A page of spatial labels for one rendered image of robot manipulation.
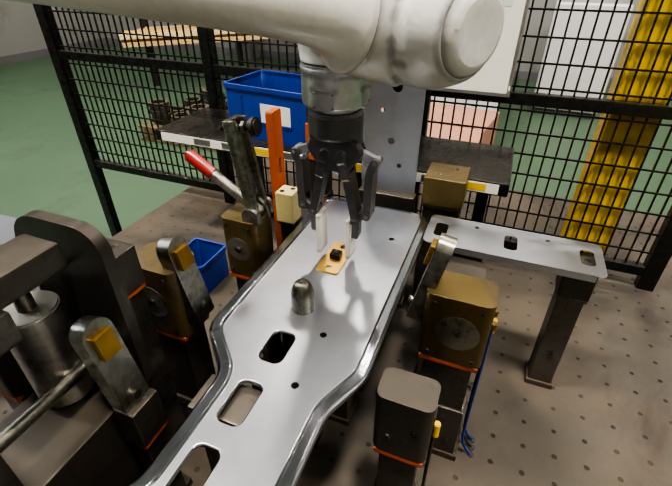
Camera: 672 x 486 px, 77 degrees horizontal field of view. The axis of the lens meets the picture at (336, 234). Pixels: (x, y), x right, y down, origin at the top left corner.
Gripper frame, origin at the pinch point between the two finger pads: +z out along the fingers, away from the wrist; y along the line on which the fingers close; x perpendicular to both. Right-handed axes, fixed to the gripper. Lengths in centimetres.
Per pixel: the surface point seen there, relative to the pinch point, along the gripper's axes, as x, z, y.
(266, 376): -25.1, 4.6, 1.1
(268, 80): 53, -8, -40
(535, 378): 13, 33, 37
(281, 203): 6.1, 0.2, -12.9
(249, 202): -1.9, -3.8, -14.2
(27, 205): 106, 105, -268
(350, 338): -15.8, 4.6, 8.2
